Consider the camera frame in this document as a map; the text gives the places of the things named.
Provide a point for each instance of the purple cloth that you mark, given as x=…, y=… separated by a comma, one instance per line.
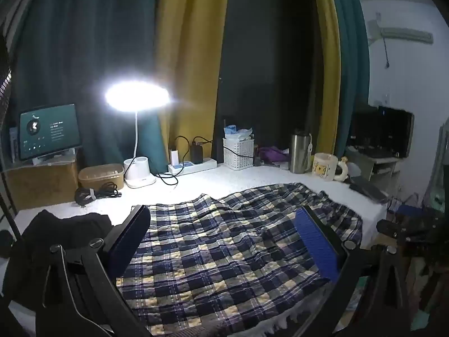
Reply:
x=272, y=154

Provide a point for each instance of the black power adapter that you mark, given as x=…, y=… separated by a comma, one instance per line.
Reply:
x=197, y=152

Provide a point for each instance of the black computer monitor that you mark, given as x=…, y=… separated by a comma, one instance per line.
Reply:
x=393, y=130

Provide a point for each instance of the white air conditioner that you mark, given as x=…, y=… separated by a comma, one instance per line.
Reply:
x=403, y=35

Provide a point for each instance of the blue yellow plaid pants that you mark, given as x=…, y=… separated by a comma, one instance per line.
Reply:
x=217, y=252

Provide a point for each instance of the white tablet stand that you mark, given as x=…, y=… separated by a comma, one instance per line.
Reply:
x=52, y=158

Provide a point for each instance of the teal curtain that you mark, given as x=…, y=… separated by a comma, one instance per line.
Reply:
x=87, y=42
x=354, y=59

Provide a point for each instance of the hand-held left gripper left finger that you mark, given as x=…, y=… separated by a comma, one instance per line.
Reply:
x=128, y=238

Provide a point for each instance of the tan lidded container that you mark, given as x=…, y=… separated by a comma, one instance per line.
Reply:
x=101, y=177

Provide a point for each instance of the white plastic basket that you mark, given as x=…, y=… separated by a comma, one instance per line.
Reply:
x=238, y=161

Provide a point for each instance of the grey side desk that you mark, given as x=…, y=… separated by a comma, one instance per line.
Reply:
x=382, y=168

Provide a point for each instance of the brown cardboard box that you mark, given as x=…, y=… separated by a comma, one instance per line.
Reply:
x=38, y=182

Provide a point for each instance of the yellow curtain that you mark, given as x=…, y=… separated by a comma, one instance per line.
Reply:
x=189, y=42
x=329, y=59

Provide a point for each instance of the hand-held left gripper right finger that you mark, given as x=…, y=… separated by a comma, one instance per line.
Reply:
x=315, y=242

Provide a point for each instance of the white desk lamp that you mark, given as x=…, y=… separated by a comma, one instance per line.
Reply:
x=140, y=177

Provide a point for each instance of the stainless steel tumbler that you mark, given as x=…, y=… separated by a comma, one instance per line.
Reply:
x=300, y=154

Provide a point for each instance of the white mug with bear print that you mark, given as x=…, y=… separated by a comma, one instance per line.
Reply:
x=324, y=166

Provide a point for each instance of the black flat case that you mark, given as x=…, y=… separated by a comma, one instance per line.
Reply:
x=368, y=189

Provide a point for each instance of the tablet with dark screen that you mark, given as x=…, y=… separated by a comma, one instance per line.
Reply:
x=49, y=131

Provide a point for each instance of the blue plastic bag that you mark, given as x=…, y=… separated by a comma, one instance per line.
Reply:
x=235, y=133

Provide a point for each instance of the black cloth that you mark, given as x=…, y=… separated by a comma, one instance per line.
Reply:
x=52, y=228

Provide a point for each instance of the white charger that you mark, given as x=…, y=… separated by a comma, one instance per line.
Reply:
x=174, y=156

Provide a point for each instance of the white power strip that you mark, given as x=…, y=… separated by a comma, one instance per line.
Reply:
x=200, y=166

